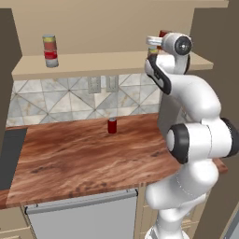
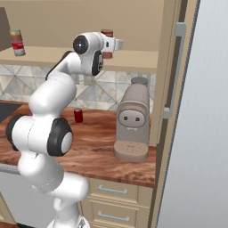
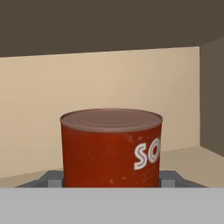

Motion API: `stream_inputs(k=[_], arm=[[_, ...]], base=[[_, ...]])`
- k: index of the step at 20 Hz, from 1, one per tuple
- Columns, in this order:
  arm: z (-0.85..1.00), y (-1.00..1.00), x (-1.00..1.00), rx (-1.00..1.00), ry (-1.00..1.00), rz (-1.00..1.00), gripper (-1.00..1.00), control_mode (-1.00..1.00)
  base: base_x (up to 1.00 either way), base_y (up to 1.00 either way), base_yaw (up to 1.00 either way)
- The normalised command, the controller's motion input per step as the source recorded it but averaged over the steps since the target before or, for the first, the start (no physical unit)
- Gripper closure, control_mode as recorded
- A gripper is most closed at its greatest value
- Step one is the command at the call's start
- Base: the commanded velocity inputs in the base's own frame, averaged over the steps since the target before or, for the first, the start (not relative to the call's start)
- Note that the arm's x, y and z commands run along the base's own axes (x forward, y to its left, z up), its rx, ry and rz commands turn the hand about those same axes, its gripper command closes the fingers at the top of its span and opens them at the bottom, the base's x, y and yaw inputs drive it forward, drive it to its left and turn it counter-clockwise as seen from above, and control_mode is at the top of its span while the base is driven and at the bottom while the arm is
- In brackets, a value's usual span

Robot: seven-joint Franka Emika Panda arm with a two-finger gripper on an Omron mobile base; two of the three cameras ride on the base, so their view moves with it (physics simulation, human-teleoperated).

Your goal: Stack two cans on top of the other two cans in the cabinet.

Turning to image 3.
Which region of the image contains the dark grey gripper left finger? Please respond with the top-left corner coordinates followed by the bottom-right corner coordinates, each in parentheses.
top-left (15, 170), bottom-right (65, 189)

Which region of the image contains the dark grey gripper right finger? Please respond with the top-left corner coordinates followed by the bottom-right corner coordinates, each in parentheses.
top-left (157, 170), bottom-right (209, 189)

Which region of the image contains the red soup can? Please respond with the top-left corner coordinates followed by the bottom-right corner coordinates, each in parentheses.
top-left (59, 108), bottom-right (164, 189)

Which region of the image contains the brown wooden cabinet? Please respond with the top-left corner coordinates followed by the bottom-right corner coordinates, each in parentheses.
top-left (0, 0), bottom-right (224, 189)

